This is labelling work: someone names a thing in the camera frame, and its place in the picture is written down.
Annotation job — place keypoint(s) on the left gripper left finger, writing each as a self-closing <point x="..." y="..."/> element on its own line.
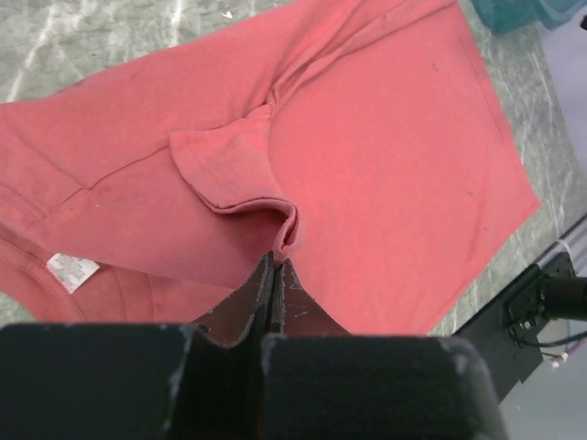
<point x="140" y="381"/>

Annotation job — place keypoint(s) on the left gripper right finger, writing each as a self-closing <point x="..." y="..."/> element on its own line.
<point x="322" y="386"/>

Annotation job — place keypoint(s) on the salmon pink t shirt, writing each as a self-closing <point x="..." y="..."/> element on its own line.
<point x="362" y="140"/>

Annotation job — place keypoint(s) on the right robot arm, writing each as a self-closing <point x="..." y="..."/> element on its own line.
<point x="564" y="298"/>

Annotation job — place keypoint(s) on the black base beam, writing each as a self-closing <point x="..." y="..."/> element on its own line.
<point x="505" y="331"/>

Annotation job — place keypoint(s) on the teal plastic bin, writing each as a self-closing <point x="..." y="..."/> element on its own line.
<point x="504" y="16"/>

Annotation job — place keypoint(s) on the aluminium frame rail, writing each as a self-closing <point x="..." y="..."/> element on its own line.
<point x="574" y="244"/>

